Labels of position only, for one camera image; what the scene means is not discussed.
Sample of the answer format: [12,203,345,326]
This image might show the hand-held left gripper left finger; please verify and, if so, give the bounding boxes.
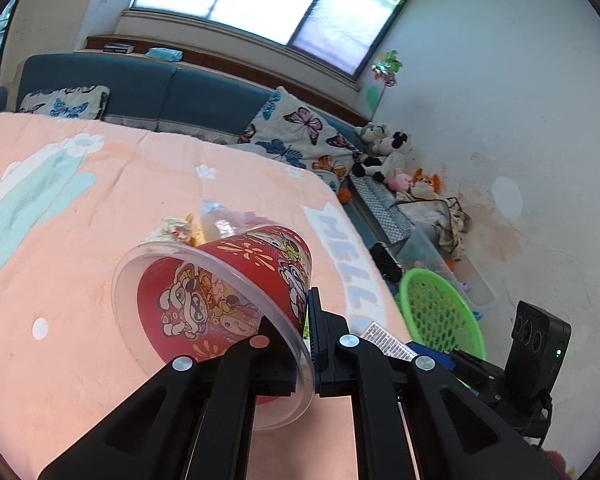
[37,317,303,480]

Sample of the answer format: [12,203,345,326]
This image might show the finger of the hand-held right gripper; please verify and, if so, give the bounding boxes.
[406,342,475,377]

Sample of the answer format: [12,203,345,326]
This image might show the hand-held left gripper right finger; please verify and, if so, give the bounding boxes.
[305,286,561,480]

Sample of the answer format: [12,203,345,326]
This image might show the green plastic basket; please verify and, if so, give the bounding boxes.
[398,267,487,392]

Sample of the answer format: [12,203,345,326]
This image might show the white barcode label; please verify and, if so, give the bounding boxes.
[360,322,417,361]

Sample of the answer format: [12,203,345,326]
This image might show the red printed plastic cup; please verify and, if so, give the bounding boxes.
[111,225,315,431]

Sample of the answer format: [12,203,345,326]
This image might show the black pouch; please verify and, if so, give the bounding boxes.
[369,242,404,284]

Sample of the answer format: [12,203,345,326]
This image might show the clear plastic storage box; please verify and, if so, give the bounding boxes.
[347,177,497,322]

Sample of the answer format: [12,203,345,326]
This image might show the beige cloth bag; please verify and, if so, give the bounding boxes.
[395,197,474,262]

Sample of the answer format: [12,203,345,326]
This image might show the crumpled clear plastic wrapper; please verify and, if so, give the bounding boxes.
[200,199,267,241]

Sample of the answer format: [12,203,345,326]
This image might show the grey patterned cloth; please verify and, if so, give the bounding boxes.
[350,177,417,239]

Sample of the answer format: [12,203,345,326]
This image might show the crumpled pale snack wrapper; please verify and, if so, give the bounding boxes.
[149,214,202,249]

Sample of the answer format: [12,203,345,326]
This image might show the orange fox plush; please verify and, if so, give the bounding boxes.
[410,168,442,199]

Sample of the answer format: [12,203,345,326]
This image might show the pink plush toy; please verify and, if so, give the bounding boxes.
[387,172,414,194]

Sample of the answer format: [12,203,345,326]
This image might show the black white cow plush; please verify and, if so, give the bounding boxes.
[352,131,414,184]

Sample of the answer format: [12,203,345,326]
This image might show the large butterfly print cushion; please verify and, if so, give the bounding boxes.
[237,87,364,184]

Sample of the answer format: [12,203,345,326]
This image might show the grey husky plush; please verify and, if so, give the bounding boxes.
[355,122,391,144]

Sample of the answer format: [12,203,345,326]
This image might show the pink printed blanket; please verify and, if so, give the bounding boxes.
[0,112,417,480]

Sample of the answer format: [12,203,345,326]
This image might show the colourful pinwheel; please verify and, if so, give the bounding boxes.
[367,50,404,112]

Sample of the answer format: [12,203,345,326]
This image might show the wooden window ledge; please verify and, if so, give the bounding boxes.
[87,35,377,127]

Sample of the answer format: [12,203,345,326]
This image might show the blue sofa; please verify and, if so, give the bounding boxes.
[0,52,377,172]

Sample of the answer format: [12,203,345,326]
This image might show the small butterfly print cushion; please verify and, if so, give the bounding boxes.
[17,85,112,121]

